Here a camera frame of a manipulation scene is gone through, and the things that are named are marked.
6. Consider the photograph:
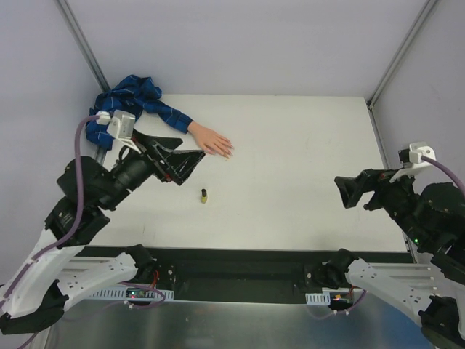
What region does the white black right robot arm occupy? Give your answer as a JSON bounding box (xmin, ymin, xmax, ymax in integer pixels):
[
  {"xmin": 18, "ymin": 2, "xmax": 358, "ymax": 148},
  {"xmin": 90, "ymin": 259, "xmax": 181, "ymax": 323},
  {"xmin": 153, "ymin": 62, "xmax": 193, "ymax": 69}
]
[{"xmin": 310, "ymin": 169, "xmax": 464, "ymax": 348}]

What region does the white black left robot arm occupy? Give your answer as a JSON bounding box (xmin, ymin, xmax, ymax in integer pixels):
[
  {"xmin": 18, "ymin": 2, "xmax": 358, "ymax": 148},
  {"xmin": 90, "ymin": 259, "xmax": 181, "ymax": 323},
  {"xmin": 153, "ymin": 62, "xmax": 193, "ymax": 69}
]
[{"xmin": 1, "ymin": 131, "xmax": 205, "ymax": 335}]

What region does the mannequin hand with nails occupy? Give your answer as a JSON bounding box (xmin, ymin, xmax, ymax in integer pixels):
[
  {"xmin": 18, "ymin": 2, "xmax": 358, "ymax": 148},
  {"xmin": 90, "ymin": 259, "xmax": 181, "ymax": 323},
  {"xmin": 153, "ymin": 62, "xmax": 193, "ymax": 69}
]
[{"xmin": 187, "ymin": 121, "xmax": 234, "ymax": 159}]

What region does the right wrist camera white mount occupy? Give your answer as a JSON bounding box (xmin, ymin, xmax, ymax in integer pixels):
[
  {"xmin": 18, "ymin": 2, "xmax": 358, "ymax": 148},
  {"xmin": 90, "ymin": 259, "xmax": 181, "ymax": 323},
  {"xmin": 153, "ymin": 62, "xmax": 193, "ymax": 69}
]
[{"xmin": 389, "ymin": 142, "xmax": 436, "ymax": 183}]

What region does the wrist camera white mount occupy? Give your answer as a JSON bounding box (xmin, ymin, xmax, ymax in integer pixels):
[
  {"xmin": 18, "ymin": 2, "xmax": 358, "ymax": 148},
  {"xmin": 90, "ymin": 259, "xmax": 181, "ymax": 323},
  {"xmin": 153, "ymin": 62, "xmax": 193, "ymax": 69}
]
[
  {"xmin": 96, "ymin": 110, "xmax": 142, "ymax": 153},
  {"xmin": 389, "ymin": 142, "xmax": 436, "ymax": 183}
]

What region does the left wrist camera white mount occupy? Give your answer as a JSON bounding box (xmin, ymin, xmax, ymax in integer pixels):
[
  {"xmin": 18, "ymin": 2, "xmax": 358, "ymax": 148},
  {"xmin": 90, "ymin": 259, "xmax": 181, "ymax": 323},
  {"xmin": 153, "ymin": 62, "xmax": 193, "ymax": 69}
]
[{"xmin": 96, "ymin": 110, "xmax": 142, "ymax": 153}]

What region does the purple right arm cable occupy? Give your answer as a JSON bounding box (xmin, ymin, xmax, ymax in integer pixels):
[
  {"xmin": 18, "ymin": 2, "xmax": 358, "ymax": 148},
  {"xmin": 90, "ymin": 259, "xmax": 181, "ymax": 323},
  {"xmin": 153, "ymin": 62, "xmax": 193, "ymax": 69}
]
[{"xmin": 421, "ymin": 156, "xmax": 465, "ymax": 192}]

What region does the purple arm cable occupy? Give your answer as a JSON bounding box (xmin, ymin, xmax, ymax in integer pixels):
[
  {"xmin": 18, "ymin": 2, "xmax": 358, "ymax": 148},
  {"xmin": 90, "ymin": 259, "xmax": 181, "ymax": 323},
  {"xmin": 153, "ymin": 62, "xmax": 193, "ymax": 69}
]
[
  {"xmin": 0, "ymin": 114, "xmax": 168, "ymax": 349},
  {"xmin": 421, "ymin": 156, "xmax": 465, "ymax": 192}
]

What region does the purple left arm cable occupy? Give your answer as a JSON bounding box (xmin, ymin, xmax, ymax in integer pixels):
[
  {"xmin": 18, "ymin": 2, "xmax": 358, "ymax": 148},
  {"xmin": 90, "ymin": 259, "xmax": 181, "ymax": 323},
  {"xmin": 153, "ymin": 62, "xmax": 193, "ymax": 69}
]
[{"xmin": 0, "ymin": 114, "xmax": 168, "ymax": 349}]

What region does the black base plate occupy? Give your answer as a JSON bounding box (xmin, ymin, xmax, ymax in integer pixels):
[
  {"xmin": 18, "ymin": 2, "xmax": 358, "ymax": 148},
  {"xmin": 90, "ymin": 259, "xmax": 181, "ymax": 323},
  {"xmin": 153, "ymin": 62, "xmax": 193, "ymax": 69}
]
[{"xmin": 110, "ymin": 246, "xmax": 370, "ymax": 302}]

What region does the right white slotted cable duct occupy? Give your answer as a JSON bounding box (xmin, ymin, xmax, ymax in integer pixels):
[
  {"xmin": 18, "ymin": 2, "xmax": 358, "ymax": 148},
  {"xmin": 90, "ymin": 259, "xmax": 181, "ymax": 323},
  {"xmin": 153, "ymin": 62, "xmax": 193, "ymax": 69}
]
[{"xmin": 305, "ymin": 292, "xmax": 331, "ymax": 306}]

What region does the white slotted cable duct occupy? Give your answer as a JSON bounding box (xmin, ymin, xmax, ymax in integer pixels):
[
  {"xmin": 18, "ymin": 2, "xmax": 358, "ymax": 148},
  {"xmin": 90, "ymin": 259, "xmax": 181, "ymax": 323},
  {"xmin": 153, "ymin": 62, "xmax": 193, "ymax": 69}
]
[
  {"xmin": 88, "ymin": 286, "xmax": 174, "ymax": 302},
  {"xmin": 305, "ymin": 292, "xmax": 331, "ymax": 306}
]

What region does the left aluminium frame post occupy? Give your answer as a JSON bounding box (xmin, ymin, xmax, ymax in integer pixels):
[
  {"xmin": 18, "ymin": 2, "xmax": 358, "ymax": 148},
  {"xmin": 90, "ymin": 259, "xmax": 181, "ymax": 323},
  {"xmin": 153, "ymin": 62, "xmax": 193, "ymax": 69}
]
[{"xmin": 55, "ymin": 0, "xmax": 110, "ymax": 92}]

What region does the aluminium frame post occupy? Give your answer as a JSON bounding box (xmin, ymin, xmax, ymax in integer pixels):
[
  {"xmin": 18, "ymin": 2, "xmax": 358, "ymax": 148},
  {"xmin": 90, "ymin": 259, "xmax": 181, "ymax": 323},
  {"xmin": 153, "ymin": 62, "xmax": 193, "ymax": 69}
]
[
  {"xmin": 55, "ymin": 0, "xmax": 110, "ymax": 92},
  {"xmin": 366, "ymin": 0, "xmax": 441, "ymax": 111}
]

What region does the right aluminium frame post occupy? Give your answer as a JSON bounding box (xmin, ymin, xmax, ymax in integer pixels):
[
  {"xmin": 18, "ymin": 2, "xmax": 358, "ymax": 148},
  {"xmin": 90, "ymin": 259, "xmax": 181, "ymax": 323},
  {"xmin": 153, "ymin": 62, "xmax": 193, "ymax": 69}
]
[{"xmin": 366, "ymin": 0, "xmax": 441, "ymax": 111}]

